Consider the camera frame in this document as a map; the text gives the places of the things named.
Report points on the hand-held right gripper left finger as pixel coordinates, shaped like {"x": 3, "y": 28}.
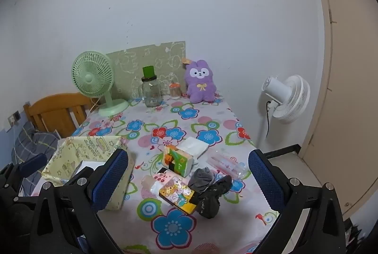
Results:
{"x": 110, "y": 180}

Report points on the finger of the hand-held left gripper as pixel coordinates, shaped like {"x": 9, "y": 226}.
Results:
{"x": 32, "y": 164}

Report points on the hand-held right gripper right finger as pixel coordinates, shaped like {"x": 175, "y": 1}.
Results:
{"x": 264, "y": 180}

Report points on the yellow fabric storage box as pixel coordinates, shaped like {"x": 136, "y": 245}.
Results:
{"x": 88, "y": 147}

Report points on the black sock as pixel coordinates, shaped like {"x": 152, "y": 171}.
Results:
{"x": 209, "y": 201}

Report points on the grey sock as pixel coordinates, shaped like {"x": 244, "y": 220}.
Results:
{"x": 200, "y": 180}

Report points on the yellow cartoon packet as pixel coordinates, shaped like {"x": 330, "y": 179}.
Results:
{"x": 177, "y": 198}

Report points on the green tissue pack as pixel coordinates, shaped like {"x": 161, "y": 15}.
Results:
{"x": 180, "y": 162}

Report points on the plaid blanket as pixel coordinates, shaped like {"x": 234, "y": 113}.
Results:
{"x": 38, "y": 142}

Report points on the white paper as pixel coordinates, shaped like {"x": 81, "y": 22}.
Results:
{"x": 88, "y": 165}

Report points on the clear plastic straw pack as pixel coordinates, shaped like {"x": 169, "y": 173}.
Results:
{"x": 227, "y": 164}

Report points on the wooden chair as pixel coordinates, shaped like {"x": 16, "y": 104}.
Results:
{"x": 53, "y": 112}

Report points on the floral tablecloth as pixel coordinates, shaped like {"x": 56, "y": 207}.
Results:
{"x": 206, "y": 230}

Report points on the white napkin pack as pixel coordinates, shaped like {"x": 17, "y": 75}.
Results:
{"x": 195, "y": 146}

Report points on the white standing fan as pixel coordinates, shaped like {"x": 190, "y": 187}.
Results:
{"x": 291, "y": 100}

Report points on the glass jar with green lid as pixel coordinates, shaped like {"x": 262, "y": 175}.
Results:
{"x": 151, "y": 94}

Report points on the green desk fan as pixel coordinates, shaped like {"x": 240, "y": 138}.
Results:
{"x": 88, "y": 77}

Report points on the small jar with orange lid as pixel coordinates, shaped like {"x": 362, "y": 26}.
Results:
{"x": 174, "y": 91}

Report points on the purple plush rabbit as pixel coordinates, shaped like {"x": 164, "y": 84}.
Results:
{"x": 200, "y": 88}

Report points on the beige door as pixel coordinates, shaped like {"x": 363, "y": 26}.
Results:
{"x": 339, "y": 94}

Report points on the green patterned board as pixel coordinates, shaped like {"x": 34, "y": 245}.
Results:
{"x": 133, "y": 59}

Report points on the wall outlet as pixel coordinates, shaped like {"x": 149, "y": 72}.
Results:
{"x": 14, "y": 117}

